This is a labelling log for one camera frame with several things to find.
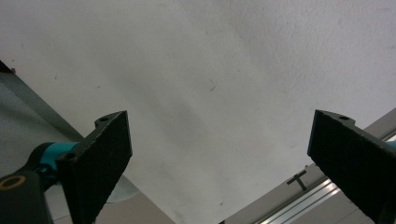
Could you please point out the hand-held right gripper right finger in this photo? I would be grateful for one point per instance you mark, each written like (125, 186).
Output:
(351, 158)

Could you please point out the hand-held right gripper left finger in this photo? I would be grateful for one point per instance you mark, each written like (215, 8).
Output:
(96, 161)

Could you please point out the grey round disc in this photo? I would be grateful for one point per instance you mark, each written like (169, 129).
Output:
(124, 190)

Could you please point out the aluminium profile rail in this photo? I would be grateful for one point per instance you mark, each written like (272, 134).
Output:
(306, 203)

